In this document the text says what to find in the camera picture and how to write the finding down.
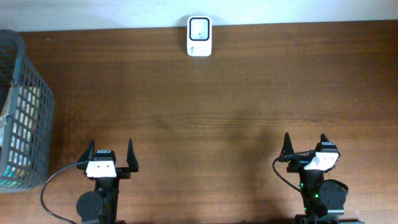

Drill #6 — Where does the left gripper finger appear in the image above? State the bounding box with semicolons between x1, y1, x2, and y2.
126;138;139;172
78;139;95;162

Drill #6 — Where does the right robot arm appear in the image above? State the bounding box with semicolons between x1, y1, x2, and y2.
272;133;362;224

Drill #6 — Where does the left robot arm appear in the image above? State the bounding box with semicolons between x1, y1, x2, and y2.
76;139;139;223

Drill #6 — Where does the white barcode scanner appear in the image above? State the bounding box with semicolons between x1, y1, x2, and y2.
187;16;213;57

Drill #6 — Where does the grey plastic mesh basket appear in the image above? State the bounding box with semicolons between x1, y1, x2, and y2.
1;29;55;194

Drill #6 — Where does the left black cable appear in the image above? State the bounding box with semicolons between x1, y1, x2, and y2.
39;161;88;224

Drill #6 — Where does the black cable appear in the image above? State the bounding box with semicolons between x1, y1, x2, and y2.
39;161;88;224
272;151;317;224

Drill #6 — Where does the right black cable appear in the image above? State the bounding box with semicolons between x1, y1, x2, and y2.
272;151;317;224

